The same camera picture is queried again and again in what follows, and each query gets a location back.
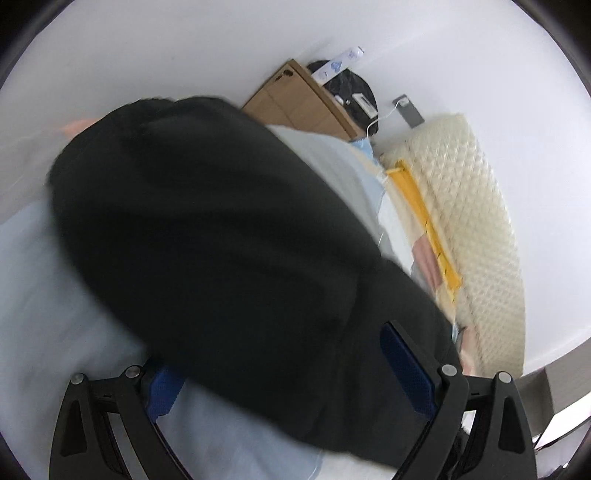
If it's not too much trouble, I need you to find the grey wall socket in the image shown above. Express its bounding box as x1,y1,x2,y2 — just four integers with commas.
392,95,426,128

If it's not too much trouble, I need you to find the cream quilted mattress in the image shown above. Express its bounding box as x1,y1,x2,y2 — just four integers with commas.
379,113,527,377

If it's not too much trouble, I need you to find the white cable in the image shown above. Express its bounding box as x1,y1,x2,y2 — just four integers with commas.
365,104,402,139

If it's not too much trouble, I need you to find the light blue bed sheet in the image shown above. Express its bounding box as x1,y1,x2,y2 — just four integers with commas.
0,124,416,480

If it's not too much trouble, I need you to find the white blue tube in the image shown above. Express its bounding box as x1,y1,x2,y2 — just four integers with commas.
312,46,366,85

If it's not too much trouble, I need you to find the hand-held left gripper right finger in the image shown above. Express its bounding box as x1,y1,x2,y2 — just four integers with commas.
379,321,539,480

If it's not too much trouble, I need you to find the black round device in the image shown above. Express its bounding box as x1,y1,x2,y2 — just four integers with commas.
307,60,380,138

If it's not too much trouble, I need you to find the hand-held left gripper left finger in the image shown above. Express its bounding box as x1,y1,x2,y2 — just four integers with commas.
49,354,195,480

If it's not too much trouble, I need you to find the black garment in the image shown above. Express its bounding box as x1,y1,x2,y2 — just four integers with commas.
46,96,466,469

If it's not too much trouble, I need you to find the yellow patchwork blanket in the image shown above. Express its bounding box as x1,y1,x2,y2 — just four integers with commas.
365,148,481,374

